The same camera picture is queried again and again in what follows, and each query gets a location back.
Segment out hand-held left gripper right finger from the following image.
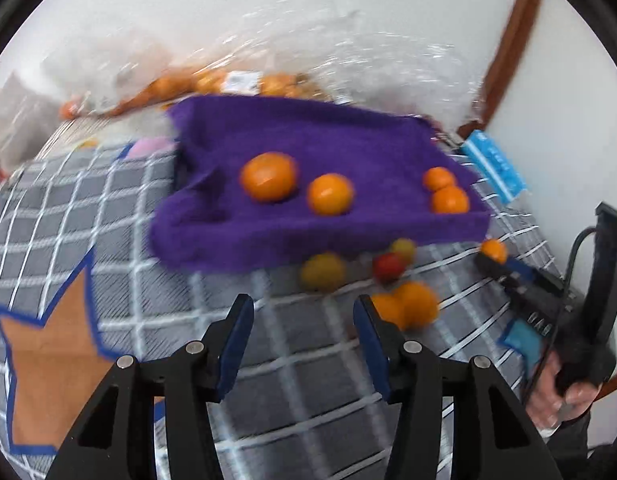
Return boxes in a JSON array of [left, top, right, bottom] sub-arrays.
[[353, 295, 564, 480]]

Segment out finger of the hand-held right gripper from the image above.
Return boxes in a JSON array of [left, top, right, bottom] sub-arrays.
[[475, 254, 539, 307], [505, 258, 570, 292]]

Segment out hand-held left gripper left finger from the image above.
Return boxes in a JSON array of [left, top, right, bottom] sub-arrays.
[[46, 294, 255, 480]]

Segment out red tomato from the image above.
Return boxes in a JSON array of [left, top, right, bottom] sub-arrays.
[[372, 253, 406, 282]]

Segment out yellow-green round fruit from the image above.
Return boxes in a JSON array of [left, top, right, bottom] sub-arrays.
[[301, 252, 346, 292], [389, 238, 417, 267]]

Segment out large orange mandarin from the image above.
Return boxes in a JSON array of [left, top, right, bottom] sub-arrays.
[[240, 152, 298, 203]]

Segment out purple towel covered tray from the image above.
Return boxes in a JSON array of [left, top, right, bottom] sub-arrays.
[[148, 94, 491, 276]]

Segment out person's right forearm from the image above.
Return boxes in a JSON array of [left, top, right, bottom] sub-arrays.
[[543, 400, 617, 466]]

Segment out person's right hand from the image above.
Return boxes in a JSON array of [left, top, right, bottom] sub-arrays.
[[531, 352, 606, 431]]

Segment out blue tissue box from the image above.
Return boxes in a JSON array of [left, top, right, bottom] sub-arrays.
[[461, 130, 529, 203]]

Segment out dark eyeglasses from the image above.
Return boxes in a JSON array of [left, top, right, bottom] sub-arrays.
[[431, 127, 464, 153]]

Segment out grey checked star blanket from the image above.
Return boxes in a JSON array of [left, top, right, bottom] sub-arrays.
[[0, 145, 574, 480]]

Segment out labelled bag of small mandarins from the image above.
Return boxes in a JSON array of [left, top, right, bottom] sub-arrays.
[[188, 60, 334, 106]]

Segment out crumpled clear plastic bag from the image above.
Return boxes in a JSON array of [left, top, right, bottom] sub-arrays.
[[213, 0, 439, 116]]

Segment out white plastic shopping bag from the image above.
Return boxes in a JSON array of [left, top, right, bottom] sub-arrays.
[[0, 72, 64, 176]]

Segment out black cable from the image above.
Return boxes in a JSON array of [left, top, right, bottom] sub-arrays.
[[563, 227, 599, 311]]

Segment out brown wooden door frame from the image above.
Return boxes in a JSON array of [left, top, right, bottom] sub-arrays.
[[458, 0, 546, 136]]

